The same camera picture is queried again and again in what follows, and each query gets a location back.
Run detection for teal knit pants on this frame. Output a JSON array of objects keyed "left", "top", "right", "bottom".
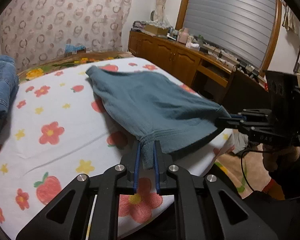
[{"left": 86, "top": 66, "right": 230, "bottom": 169}]

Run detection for person's right hand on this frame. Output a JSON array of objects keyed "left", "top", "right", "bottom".
[{"left": 262, "top": 144, "right": 300, "bottom": 172}]

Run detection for long wooden cabinet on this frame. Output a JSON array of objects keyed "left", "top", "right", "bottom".
[{"left": 128, "top": 30, "right": 268, "bottom": 102}]

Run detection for white floral strawberry sheet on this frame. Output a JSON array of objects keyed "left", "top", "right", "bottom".
[{"left": 0, "top": 57, "right": 234, "bottom": 239}]

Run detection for pink container on cabinet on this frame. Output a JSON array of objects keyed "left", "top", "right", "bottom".
[{"left": 177, "top": 28, "right": 189, "bottom": 44}]

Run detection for grey window shutter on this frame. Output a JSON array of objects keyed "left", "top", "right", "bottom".
[{"left": 183, "top": 0, "right": 276, "bottom": 67}]

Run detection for cardboard box on cabinet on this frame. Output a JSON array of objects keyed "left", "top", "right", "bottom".
[{"left": 145, "top": 24, "right": 169, "bottom": 36}]

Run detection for small blue toy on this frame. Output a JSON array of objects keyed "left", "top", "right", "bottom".
[{"left": 64, "top": 44, "right": 86, "bottom": 56}]

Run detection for brown floral blanket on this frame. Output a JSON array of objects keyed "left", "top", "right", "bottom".
[{"left": 18, "top": 51, "right": 134, "bottom": 83}]

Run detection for folded blue denim jeans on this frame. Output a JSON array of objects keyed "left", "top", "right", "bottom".
[{"left": 0, "top": 55, "right": 19, "bottom": 133}]

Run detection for patterned beige curtain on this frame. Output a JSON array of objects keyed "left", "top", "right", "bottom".
[{"left": 0, "top": 0, "right": 132, "bottom": 71}]

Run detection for black cable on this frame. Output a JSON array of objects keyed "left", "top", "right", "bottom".
[{"left": 240, "top": 88, "right": 300, "bottom": 193}]

